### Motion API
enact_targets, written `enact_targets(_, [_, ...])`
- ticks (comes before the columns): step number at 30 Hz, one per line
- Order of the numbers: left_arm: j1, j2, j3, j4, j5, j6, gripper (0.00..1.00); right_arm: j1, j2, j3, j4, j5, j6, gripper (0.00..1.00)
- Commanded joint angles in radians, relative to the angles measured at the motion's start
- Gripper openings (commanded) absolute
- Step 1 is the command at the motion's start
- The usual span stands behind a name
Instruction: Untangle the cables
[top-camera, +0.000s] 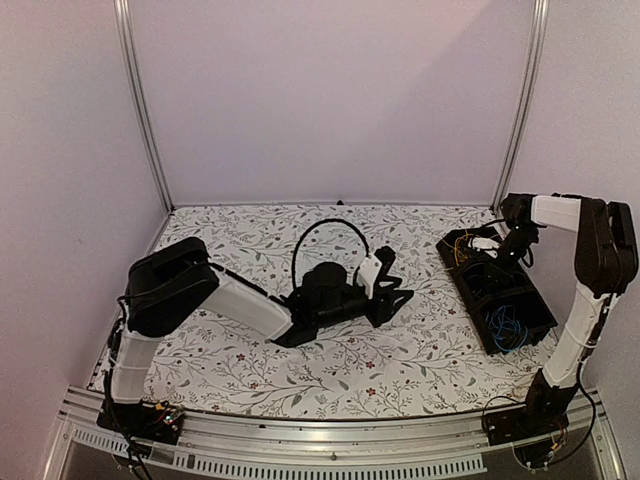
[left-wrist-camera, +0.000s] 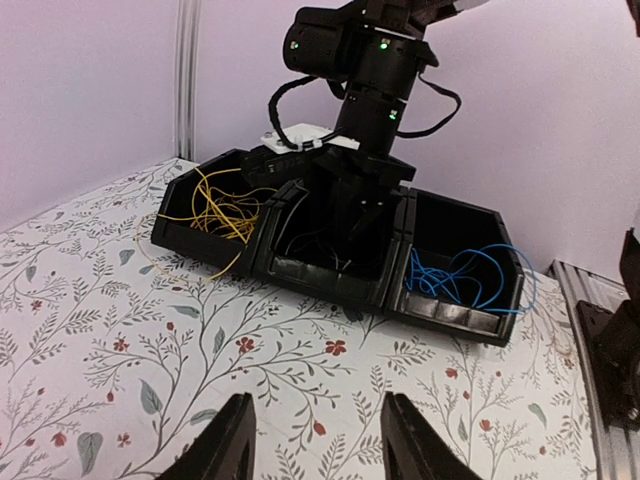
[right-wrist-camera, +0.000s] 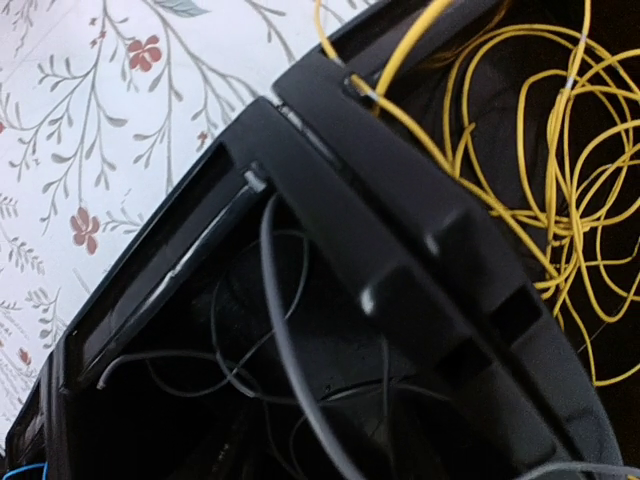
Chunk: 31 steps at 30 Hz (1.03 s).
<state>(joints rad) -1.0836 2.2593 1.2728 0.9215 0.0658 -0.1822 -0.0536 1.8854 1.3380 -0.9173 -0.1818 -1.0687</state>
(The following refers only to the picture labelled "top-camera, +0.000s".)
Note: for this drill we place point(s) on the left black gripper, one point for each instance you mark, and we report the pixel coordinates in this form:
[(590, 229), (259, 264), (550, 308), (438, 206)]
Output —
[(383, 310)]

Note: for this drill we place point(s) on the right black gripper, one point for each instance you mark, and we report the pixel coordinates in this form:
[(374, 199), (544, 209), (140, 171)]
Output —
[(506, 269)]

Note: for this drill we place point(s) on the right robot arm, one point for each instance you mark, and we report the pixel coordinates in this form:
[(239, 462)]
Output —
[(605, 262)]

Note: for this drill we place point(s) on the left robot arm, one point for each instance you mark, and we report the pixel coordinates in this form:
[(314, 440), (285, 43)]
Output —
[(167, 287)]

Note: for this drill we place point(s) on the black plastic bin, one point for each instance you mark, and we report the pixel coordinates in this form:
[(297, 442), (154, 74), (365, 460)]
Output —
[(505, 307)]

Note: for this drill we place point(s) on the floral table mat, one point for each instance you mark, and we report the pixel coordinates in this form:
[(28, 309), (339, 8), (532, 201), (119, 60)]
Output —
[(427, 360)]

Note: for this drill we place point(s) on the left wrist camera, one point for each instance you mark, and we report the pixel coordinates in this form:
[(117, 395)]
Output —
[(386, 255)]

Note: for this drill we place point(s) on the aluminium front rail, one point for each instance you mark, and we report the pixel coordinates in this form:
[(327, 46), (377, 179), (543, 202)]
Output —
[(217, 446)]

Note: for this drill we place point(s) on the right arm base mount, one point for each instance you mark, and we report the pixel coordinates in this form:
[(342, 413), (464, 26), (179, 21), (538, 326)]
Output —
[(547, 436)]

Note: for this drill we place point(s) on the right aluminium frame post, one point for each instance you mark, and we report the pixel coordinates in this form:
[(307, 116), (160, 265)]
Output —
[(532, 64)]

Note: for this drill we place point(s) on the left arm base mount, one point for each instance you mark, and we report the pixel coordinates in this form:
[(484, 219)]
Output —
[(160, 422)]

